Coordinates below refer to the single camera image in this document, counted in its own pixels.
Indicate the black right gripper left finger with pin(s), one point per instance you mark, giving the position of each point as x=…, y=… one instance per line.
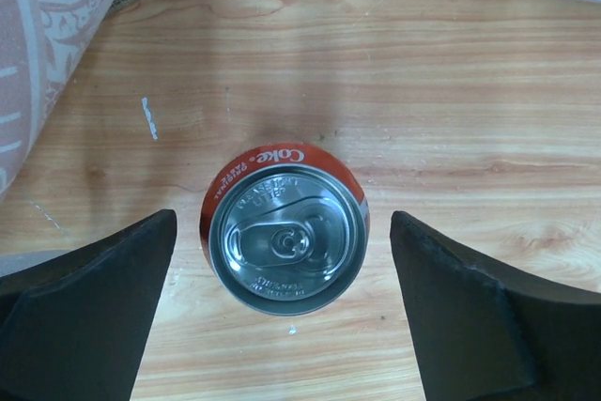
x=75, y=327

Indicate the red coke can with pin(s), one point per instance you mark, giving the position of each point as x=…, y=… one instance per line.
x=285, y=227

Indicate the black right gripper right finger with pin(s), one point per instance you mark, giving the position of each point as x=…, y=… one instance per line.
x=484, y=330

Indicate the pink patterned canvas bag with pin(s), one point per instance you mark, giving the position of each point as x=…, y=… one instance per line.
x=42, y=42

